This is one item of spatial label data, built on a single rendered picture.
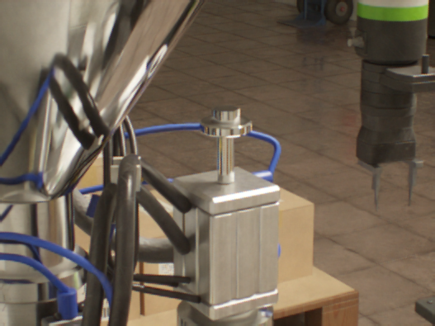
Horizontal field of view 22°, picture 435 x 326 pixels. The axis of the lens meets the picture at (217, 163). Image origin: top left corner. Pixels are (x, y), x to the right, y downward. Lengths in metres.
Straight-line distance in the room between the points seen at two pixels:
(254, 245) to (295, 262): 3.09
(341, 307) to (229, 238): 3.04
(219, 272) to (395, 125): 0.91
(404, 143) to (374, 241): 2.99
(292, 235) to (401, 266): 0.72
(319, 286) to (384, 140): 2.21
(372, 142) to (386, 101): 0.06
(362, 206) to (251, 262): 4.26
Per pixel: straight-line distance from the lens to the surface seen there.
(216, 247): 0.63
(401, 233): 4.63
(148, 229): 3.47
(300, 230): 3.70
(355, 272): 4.22
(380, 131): 1.52
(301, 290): 3.67
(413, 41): 1.48
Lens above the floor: 1.61
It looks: 17 degrees down
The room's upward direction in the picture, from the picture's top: straight up
